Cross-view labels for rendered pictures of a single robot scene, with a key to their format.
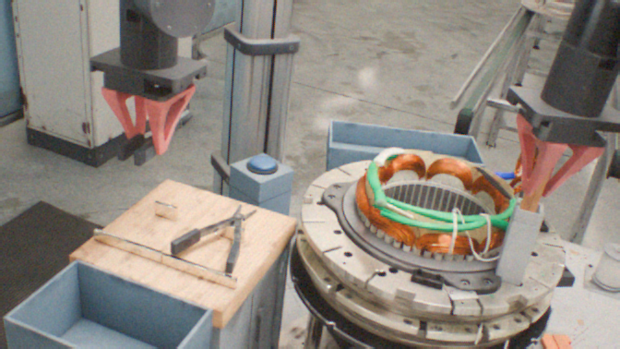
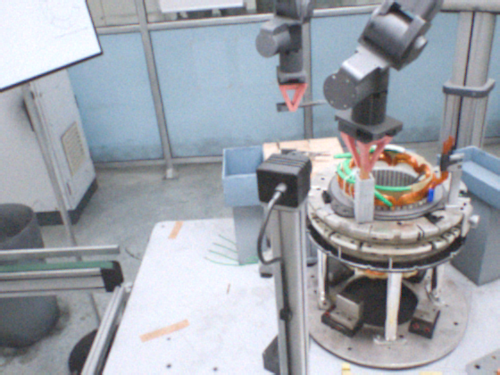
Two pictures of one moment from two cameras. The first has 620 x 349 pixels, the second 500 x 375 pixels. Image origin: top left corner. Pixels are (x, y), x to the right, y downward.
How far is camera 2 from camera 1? 0.93 m
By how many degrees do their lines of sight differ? 63
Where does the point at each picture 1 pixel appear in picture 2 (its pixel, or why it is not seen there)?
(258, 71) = (450, 104)
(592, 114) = (357, 121)
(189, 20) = (268, 51)
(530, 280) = (369, 225)
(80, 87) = not seen: outside the picture
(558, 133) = (342, 127)
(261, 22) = (456, 74)
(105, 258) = (270, 148)
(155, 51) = (283, 64)
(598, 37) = not seen: hidden behind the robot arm
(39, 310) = (239, 155)
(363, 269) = (315, 184)
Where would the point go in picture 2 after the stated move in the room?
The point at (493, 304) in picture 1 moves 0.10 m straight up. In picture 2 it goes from (331, 218) to (331, 171)
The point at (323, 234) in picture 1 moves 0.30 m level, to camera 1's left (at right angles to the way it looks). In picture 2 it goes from (329, 170) to (278, 126)
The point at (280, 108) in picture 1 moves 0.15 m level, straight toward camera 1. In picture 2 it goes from (465, 134) to (420, 146)
